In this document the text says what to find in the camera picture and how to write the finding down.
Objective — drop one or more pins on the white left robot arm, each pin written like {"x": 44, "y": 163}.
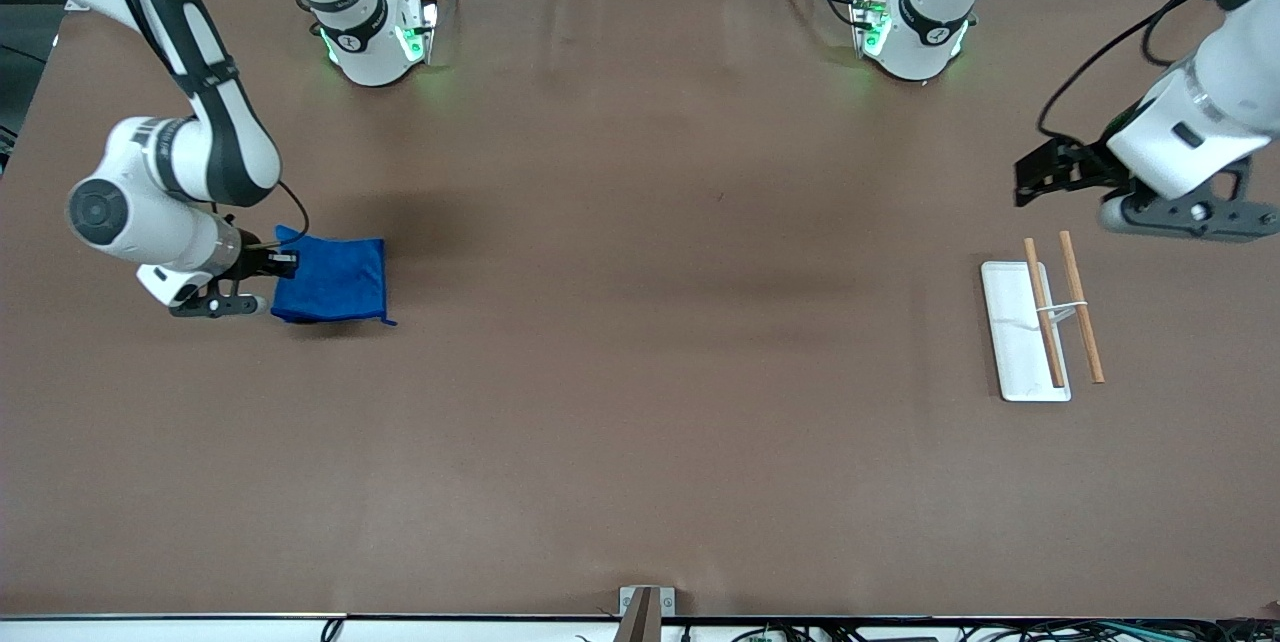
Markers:
{"x": 1220, "y": 92}

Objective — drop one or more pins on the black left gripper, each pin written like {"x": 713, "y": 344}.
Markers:
{"x": 1088, "y": 165}

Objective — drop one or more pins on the wooden towel rack rod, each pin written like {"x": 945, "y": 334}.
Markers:
{"x": 1035, "y": 272}
{"x": 1095, "y": 352}

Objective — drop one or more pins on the grey metal mounting bracket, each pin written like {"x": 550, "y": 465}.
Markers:
{"x": 668, "y": 602}

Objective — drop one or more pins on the blue cloth towel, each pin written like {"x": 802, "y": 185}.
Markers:
{"x": 335, "y": 282}

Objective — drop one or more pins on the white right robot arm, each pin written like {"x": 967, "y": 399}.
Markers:
{"x": 215, "y": 142}

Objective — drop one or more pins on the brown post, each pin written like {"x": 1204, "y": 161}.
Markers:
{"x": 640, "y": 622}

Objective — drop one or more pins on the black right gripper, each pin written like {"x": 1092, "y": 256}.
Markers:
{"x": 254, "y": 262}

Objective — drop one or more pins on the white towel rack base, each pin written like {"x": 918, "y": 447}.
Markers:
{"x": 1010, "y": 342}

